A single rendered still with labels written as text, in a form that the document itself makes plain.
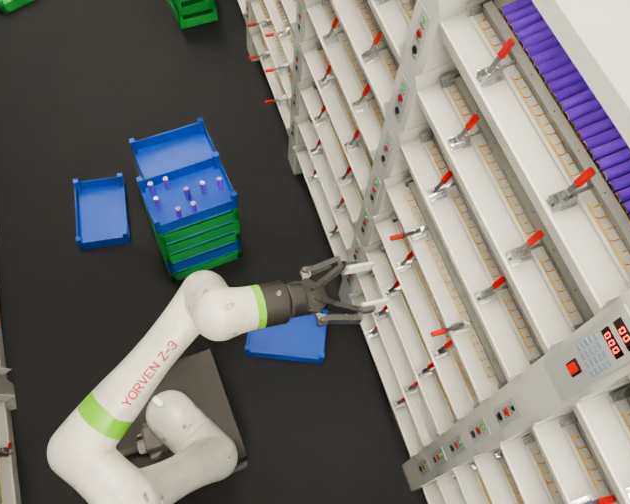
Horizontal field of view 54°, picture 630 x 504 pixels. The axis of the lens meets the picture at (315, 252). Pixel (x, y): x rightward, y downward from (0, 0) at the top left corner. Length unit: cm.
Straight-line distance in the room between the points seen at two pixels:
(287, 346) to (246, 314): 121
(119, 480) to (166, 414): 41
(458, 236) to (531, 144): 38
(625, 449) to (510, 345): 32
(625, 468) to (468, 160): 62
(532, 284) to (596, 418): 25
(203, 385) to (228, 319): 83
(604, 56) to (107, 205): 223
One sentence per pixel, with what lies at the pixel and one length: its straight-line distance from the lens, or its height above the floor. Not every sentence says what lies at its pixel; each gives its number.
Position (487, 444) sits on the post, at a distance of 157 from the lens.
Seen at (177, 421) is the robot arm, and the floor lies 61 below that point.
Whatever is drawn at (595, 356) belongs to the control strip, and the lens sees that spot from 105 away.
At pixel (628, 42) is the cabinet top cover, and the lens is 95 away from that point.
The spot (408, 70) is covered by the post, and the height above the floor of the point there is 132.
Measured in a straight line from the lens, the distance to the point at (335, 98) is 210.
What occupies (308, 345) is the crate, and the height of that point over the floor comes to 0.
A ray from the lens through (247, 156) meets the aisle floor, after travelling 287.
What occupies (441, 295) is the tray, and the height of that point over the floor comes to 94.
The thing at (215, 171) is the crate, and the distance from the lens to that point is 233.
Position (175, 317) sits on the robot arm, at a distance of 137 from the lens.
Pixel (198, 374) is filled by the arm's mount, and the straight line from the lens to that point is 206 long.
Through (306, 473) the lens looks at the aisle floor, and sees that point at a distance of 235.
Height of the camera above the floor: 232
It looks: 63 degrees down
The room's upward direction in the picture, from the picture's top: 9 degrees clockwise
